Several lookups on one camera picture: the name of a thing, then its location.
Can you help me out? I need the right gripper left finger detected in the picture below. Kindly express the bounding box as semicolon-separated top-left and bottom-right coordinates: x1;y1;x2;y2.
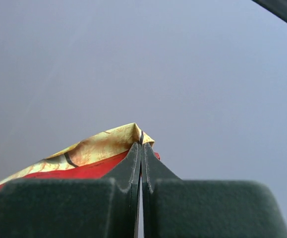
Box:
0;143;141;238

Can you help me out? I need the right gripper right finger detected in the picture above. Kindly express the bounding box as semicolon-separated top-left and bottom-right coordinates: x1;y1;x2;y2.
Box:
141;144;287;238

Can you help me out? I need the red white chips bag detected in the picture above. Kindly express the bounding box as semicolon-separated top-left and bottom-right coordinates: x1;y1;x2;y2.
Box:
0;122;155;190

